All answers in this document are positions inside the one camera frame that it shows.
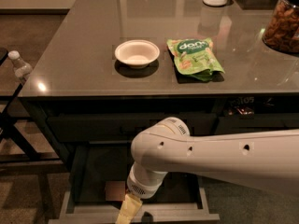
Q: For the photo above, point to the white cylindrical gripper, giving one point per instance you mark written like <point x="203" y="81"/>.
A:
<point x="139" y="187"/>

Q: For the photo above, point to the red coke can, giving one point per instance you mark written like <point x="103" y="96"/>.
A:
<point x="115" y="190"/>

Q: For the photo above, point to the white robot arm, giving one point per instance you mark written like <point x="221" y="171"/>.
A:
<point x="266" y="160"/>

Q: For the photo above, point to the open middle drawer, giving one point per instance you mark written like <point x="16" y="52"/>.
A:
<point x="181" y="199"/>

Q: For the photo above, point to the open drawer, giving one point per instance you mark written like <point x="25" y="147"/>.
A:
<point x="271" y="113"/>
<point x="181" y="199"/>

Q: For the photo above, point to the closed top drawer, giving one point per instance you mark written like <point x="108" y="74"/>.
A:
<point x="121" y="126"/>

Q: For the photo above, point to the snack packets in drawer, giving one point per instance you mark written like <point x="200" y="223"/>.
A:
<point x="239" y="110"/>

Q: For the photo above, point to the right top open drawer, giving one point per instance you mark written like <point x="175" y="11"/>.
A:
<point x="271" y="113"/>

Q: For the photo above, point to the dark cabinet counter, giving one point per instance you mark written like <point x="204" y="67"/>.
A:
<point x="149" y="96"/>

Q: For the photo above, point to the black folding table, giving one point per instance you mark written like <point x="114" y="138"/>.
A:
<point x="8" y="129"/>

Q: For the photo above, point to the white paper bowl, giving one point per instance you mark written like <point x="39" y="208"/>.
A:
<point x="137" y="53"/>

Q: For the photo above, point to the green chip bag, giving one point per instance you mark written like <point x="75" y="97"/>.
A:
<point x="195" y="58"/>

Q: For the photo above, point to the clear plastic water bottle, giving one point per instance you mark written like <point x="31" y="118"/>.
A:
<point x="22" y="69"/>

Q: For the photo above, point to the glass jar of nuts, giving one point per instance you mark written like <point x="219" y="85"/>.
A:
<point x="282" y="32"/>

